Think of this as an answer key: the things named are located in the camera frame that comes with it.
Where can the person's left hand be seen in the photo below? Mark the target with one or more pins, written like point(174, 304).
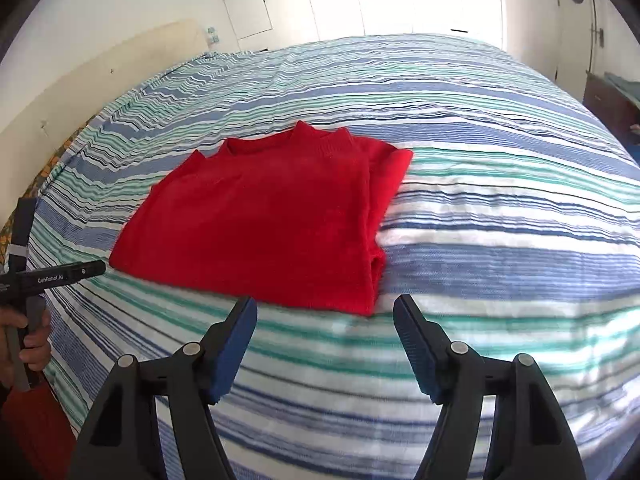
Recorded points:
point(35, 347)

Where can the white door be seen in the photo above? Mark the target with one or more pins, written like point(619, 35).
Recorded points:
point(615, 30)

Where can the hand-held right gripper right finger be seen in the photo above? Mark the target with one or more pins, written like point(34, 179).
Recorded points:
point(417, 355)

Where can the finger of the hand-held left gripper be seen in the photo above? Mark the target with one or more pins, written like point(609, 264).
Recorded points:
point(90, 269)

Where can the folded blue-green cloth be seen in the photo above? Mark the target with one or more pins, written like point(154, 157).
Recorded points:
point(622, 84)

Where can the red knit sweater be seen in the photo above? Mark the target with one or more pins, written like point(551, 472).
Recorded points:
point(270, 220)

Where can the red cloth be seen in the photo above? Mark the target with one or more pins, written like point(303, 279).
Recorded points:
point(35, 430)

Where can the brown wooden dresser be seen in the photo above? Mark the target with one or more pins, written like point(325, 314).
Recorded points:
point(607, 105)

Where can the beige headboard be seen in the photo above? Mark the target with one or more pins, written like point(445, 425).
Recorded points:
point(85, 90)

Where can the striped bedspread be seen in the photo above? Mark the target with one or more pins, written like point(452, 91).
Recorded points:
point(475, 200)

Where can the small plastic bottle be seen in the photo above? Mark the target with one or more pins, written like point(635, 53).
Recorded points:
point(212, 34)

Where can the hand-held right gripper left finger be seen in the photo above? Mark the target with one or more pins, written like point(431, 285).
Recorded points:
point(230, 355)

